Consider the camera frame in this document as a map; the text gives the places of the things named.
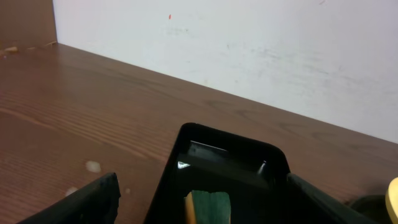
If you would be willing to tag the round black tray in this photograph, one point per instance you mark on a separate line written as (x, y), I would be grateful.
(373, 207)

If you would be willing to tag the yellow green sponge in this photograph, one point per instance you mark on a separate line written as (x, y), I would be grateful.
(207, 208)

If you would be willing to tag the yellow plate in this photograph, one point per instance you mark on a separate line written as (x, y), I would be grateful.
(392, 200)

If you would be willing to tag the black rectangular tray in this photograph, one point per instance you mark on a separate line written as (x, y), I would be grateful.
(251, 172)

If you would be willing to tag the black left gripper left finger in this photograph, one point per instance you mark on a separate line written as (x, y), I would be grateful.
(96, 202)

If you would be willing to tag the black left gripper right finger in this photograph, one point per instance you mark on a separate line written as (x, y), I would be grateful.
(307, 204)

